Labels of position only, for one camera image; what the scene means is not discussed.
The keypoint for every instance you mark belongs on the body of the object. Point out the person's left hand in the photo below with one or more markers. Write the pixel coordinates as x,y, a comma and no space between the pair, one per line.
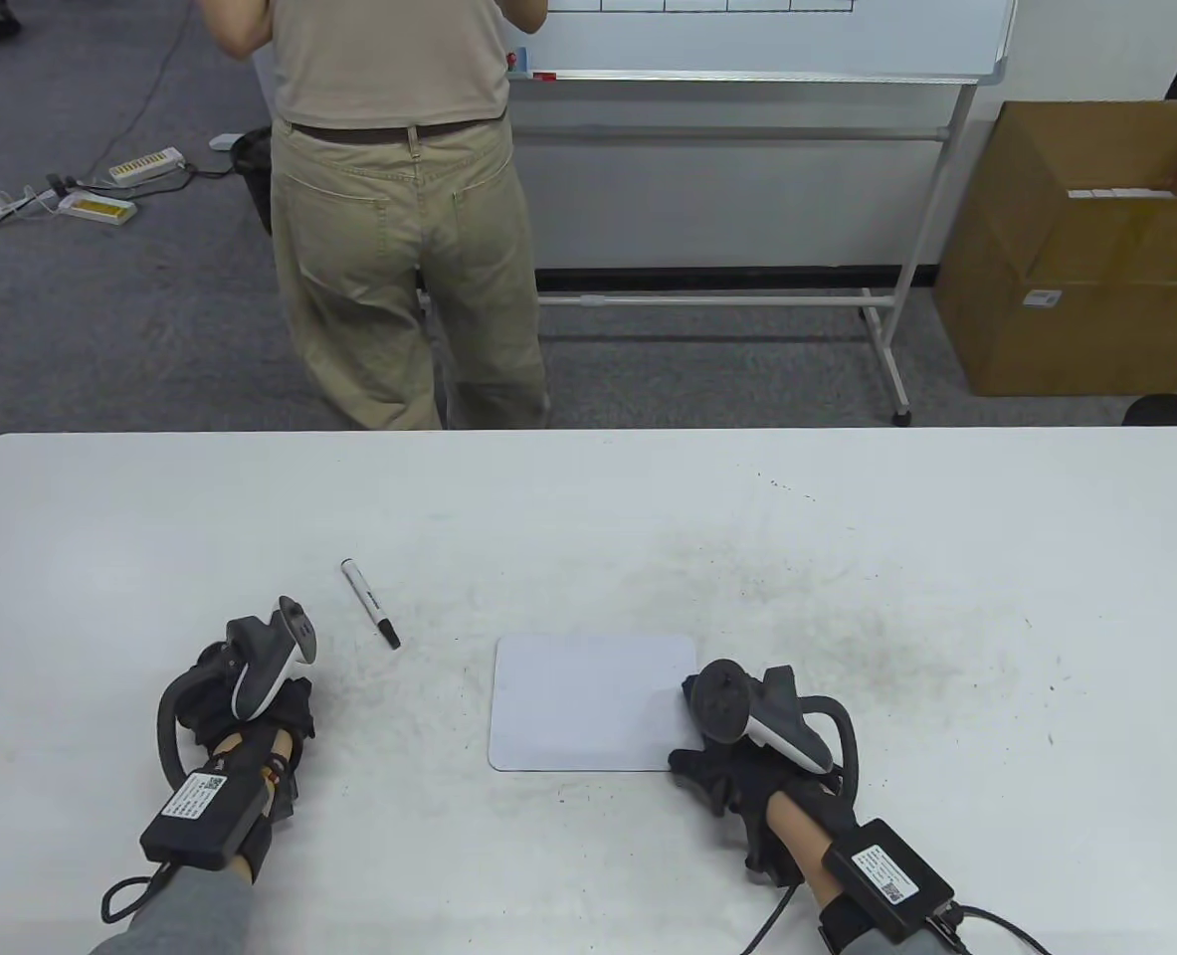
299,711

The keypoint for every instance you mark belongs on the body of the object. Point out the person's right hand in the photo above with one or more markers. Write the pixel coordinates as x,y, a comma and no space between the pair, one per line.
737,781

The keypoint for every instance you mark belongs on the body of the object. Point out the person's left fingers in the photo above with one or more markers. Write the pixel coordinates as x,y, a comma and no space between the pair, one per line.
301,708

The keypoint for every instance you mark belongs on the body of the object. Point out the person's right fingers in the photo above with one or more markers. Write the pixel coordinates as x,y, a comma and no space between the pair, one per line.
695,768

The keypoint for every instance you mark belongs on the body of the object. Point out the person's left forearm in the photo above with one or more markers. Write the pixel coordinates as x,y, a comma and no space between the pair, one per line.
190,915

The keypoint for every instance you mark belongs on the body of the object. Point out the person's right forearm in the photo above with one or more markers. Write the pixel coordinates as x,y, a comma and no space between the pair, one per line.
797,836

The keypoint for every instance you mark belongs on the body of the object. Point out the grey white hand controller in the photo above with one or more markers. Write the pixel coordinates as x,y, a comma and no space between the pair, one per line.
762,716
265,662

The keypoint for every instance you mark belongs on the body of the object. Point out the small white writing board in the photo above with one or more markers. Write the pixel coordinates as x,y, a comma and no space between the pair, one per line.
588,701

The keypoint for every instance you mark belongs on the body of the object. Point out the black white marker pen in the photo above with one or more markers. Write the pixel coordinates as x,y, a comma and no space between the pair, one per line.
369,601

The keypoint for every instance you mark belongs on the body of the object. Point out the white yellow power strip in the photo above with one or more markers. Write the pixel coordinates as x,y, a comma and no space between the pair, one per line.
145,165
98,208

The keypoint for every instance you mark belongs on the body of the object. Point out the white power adapter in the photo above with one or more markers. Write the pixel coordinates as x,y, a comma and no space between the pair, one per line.
224,141

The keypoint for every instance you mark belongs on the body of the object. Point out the brown cardboard box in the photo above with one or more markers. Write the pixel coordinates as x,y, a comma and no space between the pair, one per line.
1085,298

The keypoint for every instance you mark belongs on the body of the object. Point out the row of small white boxes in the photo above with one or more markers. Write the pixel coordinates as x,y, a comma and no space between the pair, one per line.
1120,192

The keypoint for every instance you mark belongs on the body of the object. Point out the whiteboard on metal stand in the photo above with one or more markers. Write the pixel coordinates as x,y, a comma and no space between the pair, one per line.
747,40

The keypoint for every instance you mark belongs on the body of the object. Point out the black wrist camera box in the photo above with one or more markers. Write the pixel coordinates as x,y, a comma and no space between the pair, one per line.
886,875
200,811

